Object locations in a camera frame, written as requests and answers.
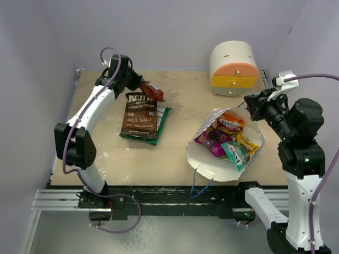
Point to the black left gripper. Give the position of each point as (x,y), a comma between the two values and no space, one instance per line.
(137,80)

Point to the yellow m&m packet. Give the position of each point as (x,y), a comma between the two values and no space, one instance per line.
(250,147)

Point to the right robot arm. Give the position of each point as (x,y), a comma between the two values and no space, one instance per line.
(303,162)

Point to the red doritos bag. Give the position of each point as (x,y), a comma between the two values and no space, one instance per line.
(152,91)

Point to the teal snack packet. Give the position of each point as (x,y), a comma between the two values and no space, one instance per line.
(236,154)

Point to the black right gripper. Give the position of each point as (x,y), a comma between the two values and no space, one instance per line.
(261,100)

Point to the purple snack packet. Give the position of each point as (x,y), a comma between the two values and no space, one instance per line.
(212,139)

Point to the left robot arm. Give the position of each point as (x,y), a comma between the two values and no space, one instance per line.
(74,144)

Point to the brown potato chips bag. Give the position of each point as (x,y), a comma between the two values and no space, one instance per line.
(140,116)

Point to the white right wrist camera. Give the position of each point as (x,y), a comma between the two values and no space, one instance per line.
(283,86)

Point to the green chips bag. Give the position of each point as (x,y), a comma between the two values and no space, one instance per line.
(162,113)

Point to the round drawer box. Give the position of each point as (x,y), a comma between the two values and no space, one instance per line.
(233,69)

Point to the black table edge rail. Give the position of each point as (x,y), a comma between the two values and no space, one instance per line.
(224,202)

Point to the blue checkered paper bag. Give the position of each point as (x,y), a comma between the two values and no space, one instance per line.
(221,169)

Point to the orange snack packet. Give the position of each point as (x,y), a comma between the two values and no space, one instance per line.
(230,124)

